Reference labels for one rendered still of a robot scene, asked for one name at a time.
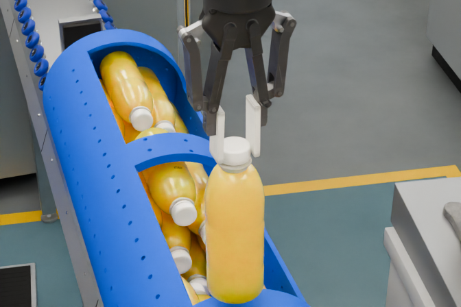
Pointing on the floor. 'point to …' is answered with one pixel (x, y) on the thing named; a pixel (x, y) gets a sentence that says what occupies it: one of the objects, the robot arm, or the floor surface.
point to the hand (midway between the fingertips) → (234, 129)
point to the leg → (48, 207)
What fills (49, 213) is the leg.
